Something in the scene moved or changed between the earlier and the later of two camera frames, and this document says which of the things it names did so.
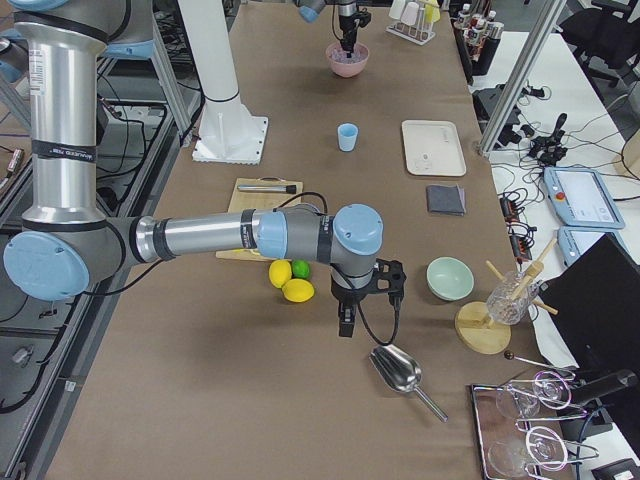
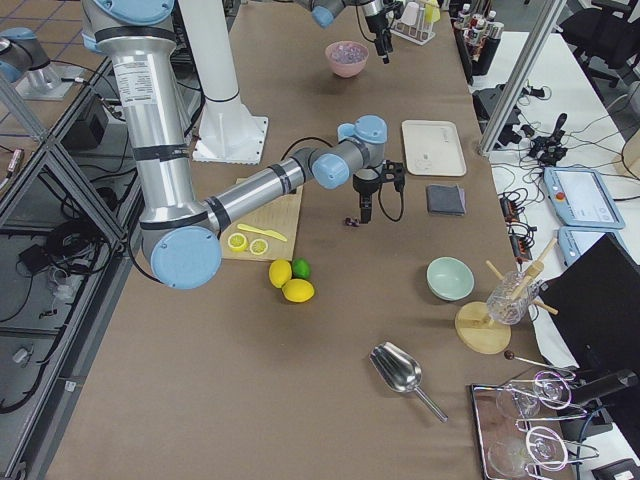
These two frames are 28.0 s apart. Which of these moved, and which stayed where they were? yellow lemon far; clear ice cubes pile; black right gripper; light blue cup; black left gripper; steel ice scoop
Moved: black left gripper; black right gripper
Stayed: light blue cup; steel ice scoop; clear ice cubes pile; yellow lemon far
